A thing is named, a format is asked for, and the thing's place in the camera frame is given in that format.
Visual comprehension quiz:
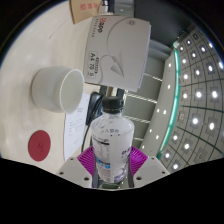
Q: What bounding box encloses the white cup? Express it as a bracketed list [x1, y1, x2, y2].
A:
[30, 65, 86, 114]

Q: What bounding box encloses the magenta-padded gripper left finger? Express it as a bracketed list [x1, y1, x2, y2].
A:
[55, 145, 99, 189]

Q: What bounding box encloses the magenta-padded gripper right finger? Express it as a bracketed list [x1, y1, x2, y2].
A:
[127, 145, 171, 189]

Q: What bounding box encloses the flat round red coaster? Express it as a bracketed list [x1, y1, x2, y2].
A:
[27, 129, 52, 163]

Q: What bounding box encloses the group of ceiling lights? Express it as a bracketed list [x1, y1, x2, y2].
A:
[146, 28, 224, 173]

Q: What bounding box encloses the white paper carton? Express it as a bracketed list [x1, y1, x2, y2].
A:
[83, 14, 152, 93]

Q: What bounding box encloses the clear black-capped drink bottle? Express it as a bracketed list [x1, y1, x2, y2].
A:
[89, 95, 136, 184]

